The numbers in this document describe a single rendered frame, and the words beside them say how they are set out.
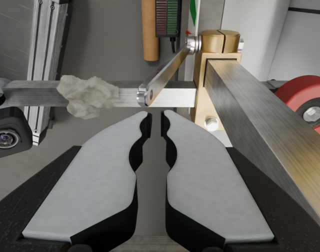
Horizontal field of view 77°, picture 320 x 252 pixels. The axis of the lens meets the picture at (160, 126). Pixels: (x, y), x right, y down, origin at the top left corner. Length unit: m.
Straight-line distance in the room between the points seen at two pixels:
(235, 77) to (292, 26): 0.35
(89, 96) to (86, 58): 0.94
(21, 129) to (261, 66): 0.52
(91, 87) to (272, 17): 0.43
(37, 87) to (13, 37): 0.79
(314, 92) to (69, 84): 0.31
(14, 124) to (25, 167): 1.65
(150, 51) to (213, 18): 0.67
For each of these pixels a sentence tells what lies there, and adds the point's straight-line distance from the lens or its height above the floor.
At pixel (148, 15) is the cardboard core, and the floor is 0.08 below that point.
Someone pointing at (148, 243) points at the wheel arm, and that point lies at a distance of 0.40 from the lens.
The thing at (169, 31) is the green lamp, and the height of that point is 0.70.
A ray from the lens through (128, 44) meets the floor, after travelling 1.16.
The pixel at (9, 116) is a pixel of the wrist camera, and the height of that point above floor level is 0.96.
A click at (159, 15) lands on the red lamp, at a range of 0.43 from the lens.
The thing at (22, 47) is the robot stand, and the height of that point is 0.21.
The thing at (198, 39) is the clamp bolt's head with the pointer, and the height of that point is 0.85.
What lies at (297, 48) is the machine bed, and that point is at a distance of 0.52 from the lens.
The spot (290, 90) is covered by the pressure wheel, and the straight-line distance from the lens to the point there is 0.30.
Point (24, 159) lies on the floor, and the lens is 1.84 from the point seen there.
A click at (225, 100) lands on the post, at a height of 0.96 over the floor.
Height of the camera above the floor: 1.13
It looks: 57 degrees down
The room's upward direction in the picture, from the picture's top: 179 degrees counter-clockwise
